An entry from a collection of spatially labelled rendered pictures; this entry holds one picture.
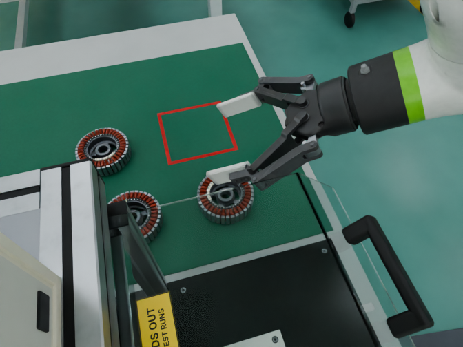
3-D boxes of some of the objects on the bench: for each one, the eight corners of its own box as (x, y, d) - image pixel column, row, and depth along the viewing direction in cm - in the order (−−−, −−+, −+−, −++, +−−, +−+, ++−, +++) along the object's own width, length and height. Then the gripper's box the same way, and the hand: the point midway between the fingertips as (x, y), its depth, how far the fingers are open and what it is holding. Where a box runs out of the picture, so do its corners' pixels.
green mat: (242, 43, 101) (242, 42, 101) (332, 231, 68) (332, 230, 68) (-121, 107, 87) (-122, 106, 87) (-228, 382, 54) (-230, 382, 54)
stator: (175, 215, 70) (172, 206, 67) (138, 261, 65) (133, 254, 62) (132, 189, 73) (127, 180, 70) (94, 231, 68) (87, 223, 65)
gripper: (371, 197, 42) (220, 223, 52) (351, 60, 56) (234, 101, 66) (355, 164, 37) (191, 200, 47) (338, 22, 50) (213, 73, 60)
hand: (222, 140), depth 56 cm, fingers open, 13 cm apart
